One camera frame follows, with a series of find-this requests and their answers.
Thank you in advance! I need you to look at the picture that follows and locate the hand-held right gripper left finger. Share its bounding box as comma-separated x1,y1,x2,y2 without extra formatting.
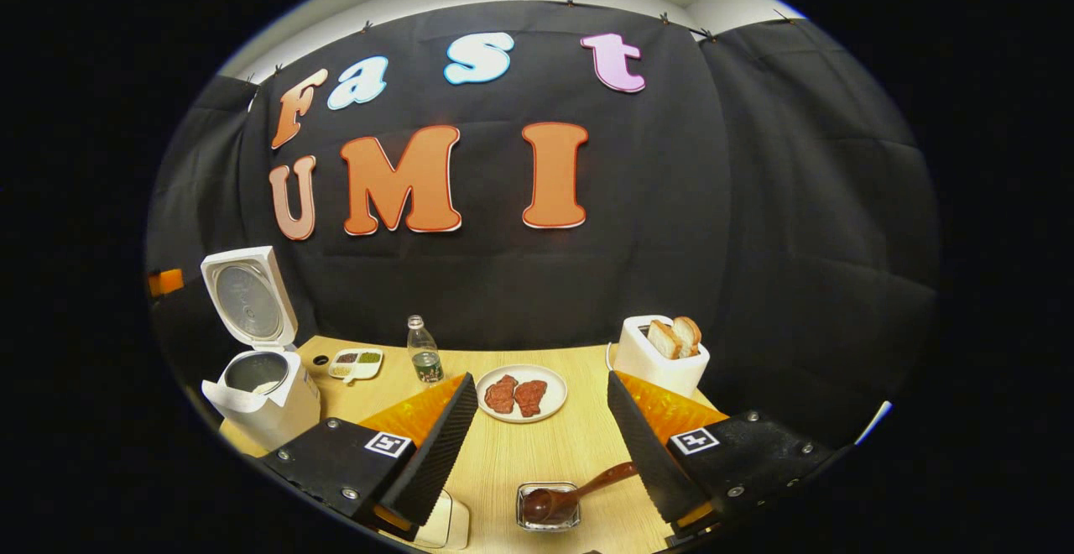
260,372,478,542

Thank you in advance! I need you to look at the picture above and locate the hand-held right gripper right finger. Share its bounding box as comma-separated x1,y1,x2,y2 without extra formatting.
606,369,840,538

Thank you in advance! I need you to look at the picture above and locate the brown wooden spoon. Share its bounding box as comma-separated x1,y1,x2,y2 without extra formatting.
521,462,640,526

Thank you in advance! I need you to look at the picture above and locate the metal wire chopstick holder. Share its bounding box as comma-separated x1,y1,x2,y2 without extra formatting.
515,482,583,533

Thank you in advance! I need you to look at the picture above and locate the white rice cooker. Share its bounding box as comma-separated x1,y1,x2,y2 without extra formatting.
200,245,323,452

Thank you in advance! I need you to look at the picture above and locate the red meat piece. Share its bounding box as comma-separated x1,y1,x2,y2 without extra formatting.
484,374,519,415
514,379,549,418

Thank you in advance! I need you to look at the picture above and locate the white toaster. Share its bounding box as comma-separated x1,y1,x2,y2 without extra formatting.
613,315,711,399

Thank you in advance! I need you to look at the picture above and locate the clear plastic water bottle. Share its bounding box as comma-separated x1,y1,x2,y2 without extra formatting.
407,315,445,385

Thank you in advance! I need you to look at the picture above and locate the toasted bread slice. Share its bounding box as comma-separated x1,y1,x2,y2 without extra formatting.
646,320,683,360
673,316,703,358

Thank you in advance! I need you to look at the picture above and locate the white round plate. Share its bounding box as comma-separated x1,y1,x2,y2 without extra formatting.
476,364,569,425

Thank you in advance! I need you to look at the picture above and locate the white divided seasoning tray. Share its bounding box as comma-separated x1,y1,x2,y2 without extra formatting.
328,348,385,385

